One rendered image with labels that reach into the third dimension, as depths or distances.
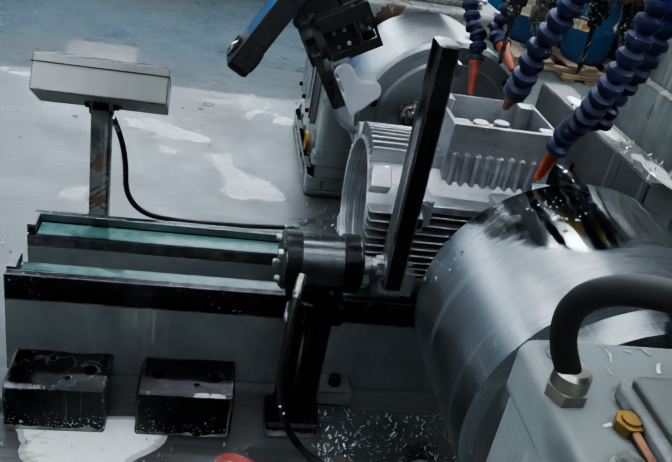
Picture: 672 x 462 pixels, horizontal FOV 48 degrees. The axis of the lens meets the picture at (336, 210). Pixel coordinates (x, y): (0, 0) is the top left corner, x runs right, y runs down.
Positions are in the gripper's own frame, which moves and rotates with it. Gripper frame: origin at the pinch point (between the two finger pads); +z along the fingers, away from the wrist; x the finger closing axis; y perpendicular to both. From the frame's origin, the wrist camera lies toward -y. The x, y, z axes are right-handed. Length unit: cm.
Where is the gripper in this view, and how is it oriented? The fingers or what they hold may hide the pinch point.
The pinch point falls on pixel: (344, 125)
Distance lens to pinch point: 90.3
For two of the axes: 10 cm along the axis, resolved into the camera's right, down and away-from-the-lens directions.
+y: 9.3, -3.5, -0.7
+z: 3.4, 8.1, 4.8
